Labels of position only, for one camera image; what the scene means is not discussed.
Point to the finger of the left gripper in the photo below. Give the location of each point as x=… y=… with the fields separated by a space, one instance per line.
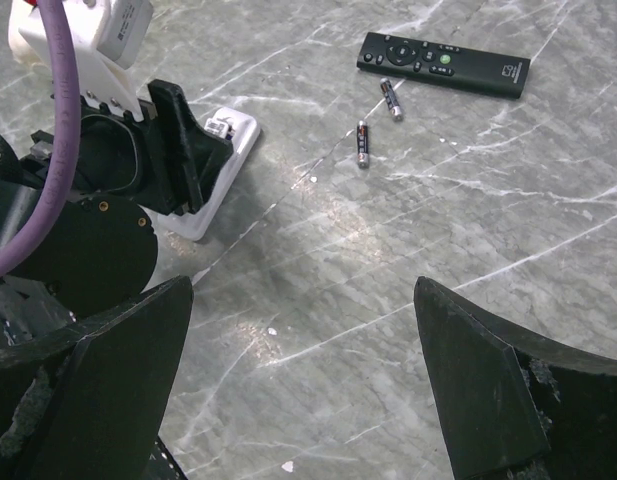
x=193 y=157

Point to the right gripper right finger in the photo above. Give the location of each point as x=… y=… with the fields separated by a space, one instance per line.
x=514 y=404

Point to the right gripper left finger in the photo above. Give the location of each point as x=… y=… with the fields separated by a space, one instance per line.
x=85 y=399

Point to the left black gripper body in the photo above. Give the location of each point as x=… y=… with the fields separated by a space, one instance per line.
x=114 y=155

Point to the white remote control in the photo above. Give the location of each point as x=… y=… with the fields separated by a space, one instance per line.
x=193 y=226

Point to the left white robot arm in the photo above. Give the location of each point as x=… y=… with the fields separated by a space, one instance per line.
x=103 y=250

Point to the small dark battery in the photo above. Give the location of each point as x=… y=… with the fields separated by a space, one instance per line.
x=391 y=100

